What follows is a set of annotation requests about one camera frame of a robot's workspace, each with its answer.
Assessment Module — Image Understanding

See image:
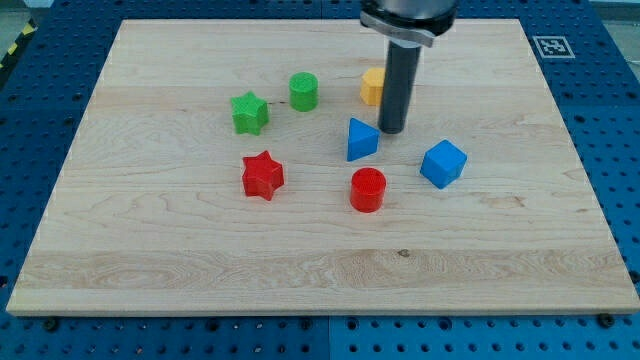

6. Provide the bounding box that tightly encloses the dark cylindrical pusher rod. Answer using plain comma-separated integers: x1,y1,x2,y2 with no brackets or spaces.
378,41,421,134

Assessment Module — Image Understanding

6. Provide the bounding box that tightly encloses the yellow hexagon block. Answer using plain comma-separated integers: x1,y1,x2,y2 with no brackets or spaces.
360,67,385,106

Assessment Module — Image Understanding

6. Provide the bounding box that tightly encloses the blue triangle block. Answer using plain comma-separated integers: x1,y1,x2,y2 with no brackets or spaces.
346,118,380,161

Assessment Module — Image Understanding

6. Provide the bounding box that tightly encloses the green cylinder block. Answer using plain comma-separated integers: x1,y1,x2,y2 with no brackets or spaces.
289,72,319,112

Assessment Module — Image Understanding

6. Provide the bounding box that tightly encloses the blue cube block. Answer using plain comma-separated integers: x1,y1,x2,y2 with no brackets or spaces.
420,139,467,189

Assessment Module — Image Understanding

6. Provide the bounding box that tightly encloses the red cylinder block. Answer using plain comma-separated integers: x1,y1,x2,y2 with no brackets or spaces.
350,167,387,213

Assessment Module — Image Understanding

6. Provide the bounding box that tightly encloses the white fiducial marker tag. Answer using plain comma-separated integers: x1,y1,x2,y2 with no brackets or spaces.
533,35,575,59

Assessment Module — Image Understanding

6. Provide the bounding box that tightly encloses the green star block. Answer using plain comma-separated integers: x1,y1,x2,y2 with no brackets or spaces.
230,91,269,136

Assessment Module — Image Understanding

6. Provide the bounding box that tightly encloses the red star block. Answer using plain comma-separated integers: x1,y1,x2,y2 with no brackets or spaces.
242,150,285,201

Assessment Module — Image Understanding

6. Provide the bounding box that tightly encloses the wooden board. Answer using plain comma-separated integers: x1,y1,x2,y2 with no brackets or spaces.
7,19,639,317

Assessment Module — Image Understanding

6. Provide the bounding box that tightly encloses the yellow black hazard tape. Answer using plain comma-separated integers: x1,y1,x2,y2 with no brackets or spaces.
1,19,38,72

